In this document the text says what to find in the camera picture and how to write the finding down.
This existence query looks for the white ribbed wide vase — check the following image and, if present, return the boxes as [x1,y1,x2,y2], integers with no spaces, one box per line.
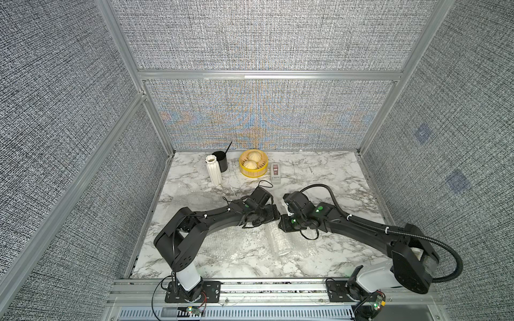
[264,223,292,257]

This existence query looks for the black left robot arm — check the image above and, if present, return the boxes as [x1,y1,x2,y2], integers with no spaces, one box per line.
[153,187,280,296]

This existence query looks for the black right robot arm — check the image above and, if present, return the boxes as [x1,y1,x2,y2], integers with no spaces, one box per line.
[279,191,439,300]

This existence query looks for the small clear box red contents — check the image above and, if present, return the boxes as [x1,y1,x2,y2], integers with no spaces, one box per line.
[270,163,281,185]

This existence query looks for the yellow steamer basket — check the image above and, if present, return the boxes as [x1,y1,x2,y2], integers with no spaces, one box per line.
[238,149,269,179]

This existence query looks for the front bun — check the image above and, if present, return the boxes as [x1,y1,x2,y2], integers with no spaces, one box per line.
[243,159,258,170]

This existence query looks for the bun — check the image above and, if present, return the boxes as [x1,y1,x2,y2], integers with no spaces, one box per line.
[243,159,258,170]
[248,151,262,163]

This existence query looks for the back bun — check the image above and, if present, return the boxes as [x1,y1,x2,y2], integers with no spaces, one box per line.
[248,151,262,163]

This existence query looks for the white ribbed slim vase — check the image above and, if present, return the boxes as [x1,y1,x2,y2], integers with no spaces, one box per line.
[206,155,222,186]

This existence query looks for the black cup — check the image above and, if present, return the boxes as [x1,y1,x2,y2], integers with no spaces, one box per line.
[212,151,228,173]

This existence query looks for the thin black left cable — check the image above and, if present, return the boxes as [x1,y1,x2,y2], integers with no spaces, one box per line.
[222,179,274,209]

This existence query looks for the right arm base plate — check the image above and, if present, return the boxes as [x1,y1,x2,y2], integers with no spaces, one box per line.
[325,278,360,303]

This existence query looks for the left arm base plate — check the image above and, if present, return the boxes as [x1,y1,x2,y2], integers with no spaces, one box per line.
[165,281,222,305]

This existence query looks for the aluminium front rail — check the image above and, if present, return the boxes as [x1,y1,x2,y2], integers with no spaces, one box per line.
[101,278,451,320]

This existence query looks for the black corrugated right cable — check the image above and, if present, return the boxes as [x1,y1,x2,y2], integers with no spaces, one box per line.
[298,183,464,284]

